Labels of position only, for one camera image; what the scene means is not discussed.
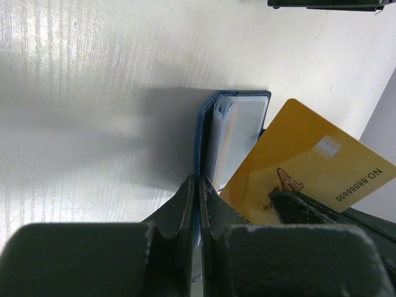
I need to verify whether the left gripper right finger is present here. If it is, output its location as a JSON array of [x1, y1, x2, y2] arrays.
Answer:
[[199, 178, 395, 296]]

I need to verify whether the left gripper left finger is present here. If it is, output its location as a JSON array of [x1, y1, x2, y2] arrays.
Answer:
[[1, 176, 195, 296]]

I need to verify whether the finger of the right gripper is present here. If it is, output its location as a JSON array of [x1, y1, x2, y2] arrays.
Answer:
[[269, 191, 395, 241]]

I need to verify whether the grey credit card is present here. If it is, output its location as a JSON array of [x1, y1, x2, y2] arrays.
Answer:
[[223, 97, 269, 185]]

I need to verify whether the blue leather card holder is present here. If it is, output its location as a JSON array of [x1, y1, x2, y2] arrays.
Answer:
[[196, 89, 273, 192]]

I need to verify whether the black plastic card rack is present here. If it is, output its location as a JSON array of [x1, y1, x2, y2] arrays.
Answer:
[[267, 0, 395, 12]]

